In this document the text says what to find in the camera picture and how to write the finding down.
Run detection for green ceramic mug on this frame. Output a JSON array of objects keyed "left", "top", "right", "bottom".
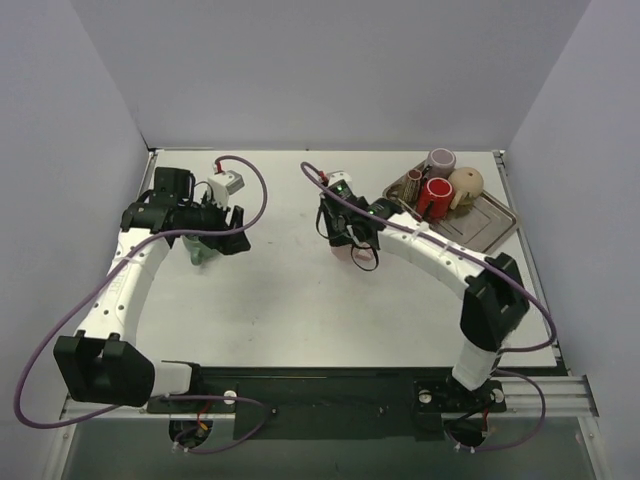
[{"left": 182, "top": 235, "right": 217, "bottom": 266}]

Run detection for pink ceramic mug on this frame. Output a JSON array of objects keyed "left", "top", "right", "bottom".
[{"left": 331, "top": 245, "right": 379, "bottom": 271}]

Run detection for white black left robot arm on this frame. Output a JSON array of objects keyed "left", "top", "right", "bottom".
[{"left": 53, "top": 167, "right": 250, "bottom": 412}]

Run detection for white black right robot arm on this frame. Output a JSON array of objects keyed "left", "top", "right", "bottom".
[{"left": 317, "top": 194, "right": 530, "bottom": 409}]

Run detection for red mug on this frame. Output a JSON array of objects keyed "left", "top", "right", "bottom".
[{"left": 416, "top": 177, "right": 454, "bottom": 220}]

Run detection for purple mug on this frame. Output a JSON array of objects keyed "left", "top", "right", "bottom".
[{"left": 426, "top": 148, "right": 457, "bottom": 179}]

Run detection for beige round mug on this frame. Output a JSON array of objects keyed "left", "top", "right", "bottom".
[{"left": 448, "top": 167, "right": 484, "bottom": 210}]

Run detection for brown patterned cup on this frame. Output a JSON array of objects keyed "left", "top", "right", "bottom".
[{"left": 400, "top": 169, "right": 423, "bottom": 204}]

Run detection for metal serving tray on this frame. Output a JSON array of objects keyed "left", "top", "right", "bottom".
[{"left": 382, "top": 162, "right": 520, "bottom": 254}]

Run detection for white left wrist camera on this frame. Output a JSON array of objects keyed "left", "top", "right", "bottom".
[{"left": 207, "top": 170, "right": 245, "bottom": 206}]

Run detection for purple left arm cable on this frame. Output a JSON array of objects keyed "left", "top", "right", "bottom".
[{"left": 14, "top": 155, "right": 276, "bottom": 455}]

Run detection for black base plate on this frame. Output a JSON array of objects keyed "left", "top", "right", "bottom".
[{"left": 148, "top": 367, "right": 506, "bottom": 441}]

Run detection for aluminium rail frame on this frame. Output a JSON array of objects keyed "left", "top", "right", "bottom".
[{"left": 59, "top": 149, "right": 600, "bottom": 421}]

